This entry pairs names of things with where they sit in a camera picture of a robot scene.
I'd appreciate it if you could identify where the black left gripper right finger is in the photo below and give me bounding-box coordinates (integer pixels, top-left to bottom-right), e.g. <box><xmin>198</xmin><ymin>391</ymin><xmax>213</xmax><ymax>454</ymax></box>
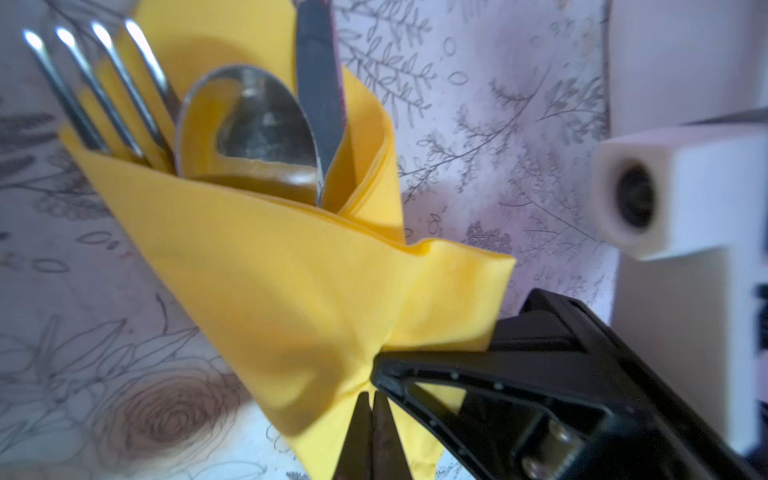
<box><xmin>371</xmin><ymin>391</ymin><xmax>413</xmax><ymax>480</ymax></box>

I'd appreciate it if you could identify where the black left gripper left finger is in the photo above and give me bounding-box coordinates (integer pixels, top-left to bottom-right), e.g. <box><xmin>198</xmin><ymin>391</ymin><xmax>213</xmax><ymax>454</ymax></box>
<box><xmin>332</xmin><ymin>392</ymin><xmax>373</xmax><ymax>480</ymax></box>

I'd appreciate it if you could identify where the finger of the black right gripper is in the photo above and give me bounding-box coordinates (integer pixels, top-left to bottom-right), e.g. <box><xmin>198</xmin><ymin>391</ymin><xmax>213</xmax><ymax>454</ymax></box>
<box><xmin>371</xmin><ymin>289</ymin><xmax>762</xmax><ymax>479</ymax></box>

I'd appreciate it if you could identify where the yellow paper napkin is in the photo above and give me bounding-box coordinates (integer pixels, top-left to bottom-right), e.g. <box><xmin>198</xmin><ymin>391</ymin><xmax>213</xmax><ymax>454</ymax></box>
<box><xmin>58</xmin><ymin>0</ymin><xmax>517</xmax><ymax>480</ymax></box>

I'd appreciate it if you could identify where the silver spoon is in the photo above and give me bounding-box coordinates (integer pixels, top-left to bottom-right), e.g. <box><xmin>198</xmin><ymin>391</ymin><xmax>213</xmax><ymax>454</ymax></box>
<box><xmin>174</xmin><ymin>64</ymin><xmax>323</xmax><ymax>206</ymax></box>

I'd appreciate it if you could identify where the silver table knife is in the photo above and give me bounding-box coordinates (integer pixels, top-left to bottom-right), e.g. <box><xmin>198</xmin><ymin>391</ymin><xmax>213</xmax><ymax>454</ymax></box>
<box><xmin>295</xmin><ymin>0</ymin><xmax>346</xmax><ymax>174</ymax></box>

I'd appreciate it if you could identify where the silver fork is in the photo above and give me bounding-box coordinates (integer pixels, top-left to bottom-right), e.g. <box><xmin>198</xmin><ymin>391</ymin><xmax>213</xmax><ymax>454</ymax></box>
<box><xmin>22</xmin><ymin>17</ymin><xmax>181</xmax><ymax>174</ymax></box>

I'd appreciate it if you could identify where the white rectangular plastic tray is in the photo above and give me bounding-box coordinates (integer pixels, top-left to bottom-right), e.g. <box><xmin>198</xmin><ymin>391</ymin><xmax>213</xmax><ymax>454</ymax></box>
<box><xmin>607</xmin><ymin>1</ymin><xmax>767</xmax><ymax>136</ymax></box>

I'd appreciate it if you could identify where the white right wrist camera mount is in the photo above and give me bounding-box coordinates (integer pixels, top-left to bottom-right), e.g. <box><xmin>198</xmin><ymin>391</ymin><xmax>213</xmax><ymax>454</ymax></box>
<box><xmin>589</xmin><ymin>124</ymin><xmax>767</xmax><ymax>454</ymax></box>

